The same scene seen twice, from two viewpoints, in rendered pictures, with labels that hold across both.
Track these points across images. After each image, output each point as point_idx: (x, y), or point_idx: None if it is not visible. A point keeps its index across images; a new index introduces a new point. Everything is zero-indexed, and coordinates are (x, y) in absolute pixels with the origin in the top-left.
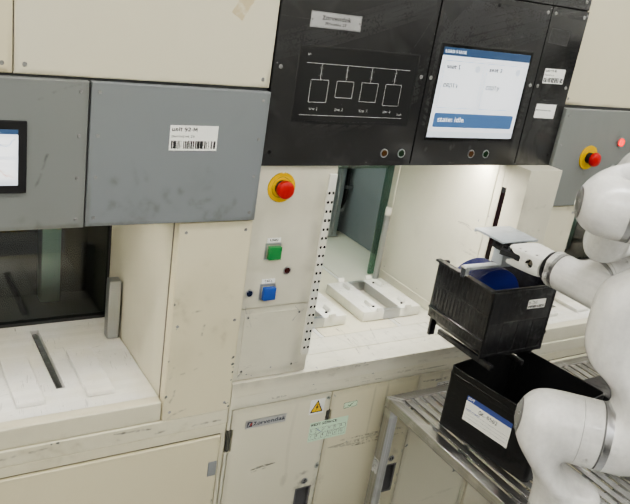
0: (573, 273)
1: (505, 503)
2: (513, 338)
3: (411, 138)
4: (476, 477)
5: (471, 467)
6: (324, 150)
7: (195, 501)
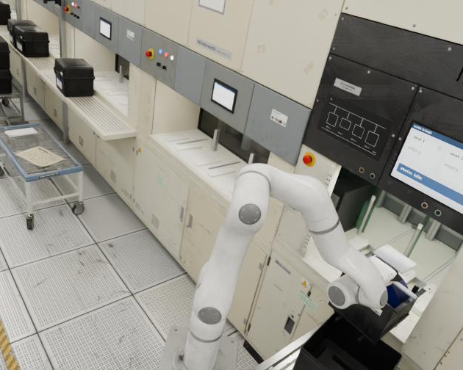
0: (345, 274)
1: (264, 361)
2: (353, 315)
3: (381, 170)
4: (281, 349)
5: (289, 349)
6: (330, 150)
7: (253, 274)
